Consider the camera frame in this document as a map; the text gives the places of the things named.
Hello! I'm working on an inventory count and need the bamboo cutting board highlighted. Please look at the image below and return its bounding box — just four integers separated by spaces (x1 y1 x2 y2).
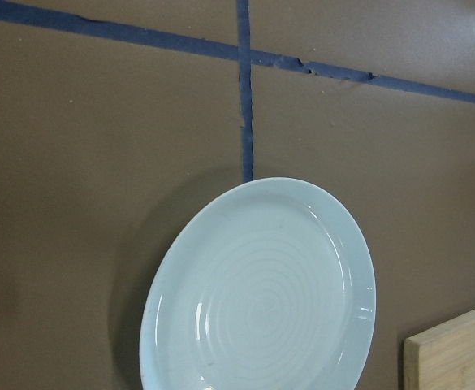
403 310 475 389

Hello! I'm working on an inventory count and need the light blue plate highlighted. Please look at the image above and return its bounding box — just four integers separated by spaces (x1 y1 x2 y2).
139 177 376 389

